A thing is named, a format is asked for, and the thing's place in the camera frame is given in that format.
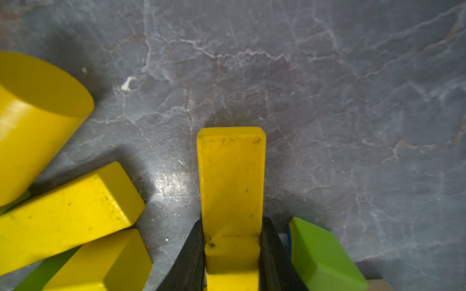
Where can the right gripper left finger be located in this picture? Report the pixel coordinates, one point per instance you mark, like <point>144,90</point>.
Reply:
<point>188,270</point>

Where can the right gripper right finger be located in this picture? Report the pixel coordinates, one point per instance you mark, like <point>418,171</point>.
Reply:
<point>276,270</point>

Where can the long yellow block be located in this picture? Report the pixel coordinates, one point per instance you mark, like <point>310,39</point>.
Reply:
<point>232,178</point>

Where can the yellow cylinder block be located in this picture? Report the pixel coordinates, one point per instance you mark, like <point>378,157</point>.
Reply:
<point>41,108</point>

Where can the green rectangular block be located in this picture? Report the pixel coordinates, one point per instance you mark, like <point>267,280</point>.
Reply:
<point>320,260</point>

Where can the tan wooden cube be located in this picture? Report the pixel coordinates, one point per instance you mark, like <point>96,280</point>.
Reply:
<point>379,285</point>

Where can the green rounded block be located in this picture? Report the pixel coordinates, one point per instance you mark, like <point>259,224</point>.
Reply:
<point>60,255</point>

